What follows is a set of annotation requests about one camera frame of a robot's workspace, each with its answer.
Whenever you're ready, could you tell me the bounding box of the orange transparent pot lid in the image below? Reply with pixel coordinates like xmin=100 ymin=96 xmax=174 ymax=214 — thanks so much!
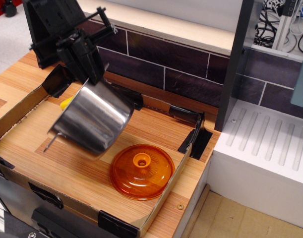
xmin=110 ymin=144 xmax=175 ymax=200

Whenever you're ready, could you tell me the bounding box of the stainless steel metal pot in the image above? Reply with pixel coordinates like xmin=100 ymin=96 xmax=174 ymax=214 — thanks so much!
xmin=48 ymin=78 xmax=134 ymax=159

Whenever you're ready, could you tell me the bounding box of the black caster wheel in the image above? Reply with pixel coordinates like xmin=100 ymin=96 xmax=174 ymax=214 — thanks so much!
xmin=1 ymin=0 xmax=17 ymax=17

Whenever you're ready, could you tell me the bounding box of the dark grey shelf post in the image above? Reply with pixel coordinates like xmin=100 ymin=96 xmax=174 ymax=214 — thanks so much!
xmin=215 ymin=0 xmax=254 ymax=131

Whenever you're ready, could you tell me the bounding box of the black tape back fence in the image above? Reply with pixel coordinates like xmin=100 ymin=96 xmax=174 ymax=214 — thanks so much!
xmin=111 ymin=83 xmax=144 ymax=111

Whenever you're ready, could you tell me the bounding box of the yellow plastic banana toy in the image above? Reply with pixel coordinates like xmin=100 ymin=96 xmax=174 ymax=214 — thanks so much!
xmin=60 ymin=96 xmax=74 ymax=110

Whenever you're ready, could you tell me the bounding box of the white ribbed drain board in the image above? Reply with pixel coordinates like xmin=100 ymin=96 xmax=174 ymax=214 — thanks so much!
xmin=208 ymin=100 xmax=303 ymax=228

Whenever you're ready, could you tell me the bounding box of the grey aluminium frame profile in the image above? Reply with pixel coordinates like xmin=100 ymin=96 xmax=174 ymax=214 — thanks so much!
xmin=272 ymin=0 xmax=303 ymax=51

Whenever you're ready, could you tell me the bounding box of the black tape front corner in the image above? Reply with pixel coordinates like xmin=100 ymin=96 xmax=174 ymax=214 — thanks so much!
xmin=98 ymin=210 xmax=140 ymax=238

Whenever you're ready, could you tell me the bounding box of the brown cardboard fence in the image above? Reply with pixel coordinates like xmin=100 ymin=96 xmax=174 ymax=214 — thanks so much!
xmin=0 ymin=63 xmax=213 ymax=238

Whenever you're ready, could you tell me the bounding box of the black tape right corner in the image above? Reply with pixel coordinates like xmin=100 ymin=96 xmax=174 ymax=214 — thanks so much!
xmin=169 ymin=105 xmax=213 ymax=160

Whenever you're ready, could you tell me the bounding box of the light wooden shelf board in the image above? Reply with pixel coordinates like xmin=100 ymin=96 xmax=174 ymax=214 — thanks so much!
xmin=78 ymin=0 xmax=235 ymax=56

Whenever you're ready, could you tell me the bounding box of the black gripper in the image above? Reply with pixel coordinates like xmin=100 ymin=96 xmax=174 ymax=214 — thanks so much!
xmin=23 ymin=0 xmax=117 ymax=85

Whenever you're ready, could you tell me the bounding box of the black cable bundle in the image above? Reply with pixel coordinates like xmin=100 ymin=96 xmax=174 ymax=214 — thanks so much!
xmin=252 ymin=0 xmax=303 ymax=53

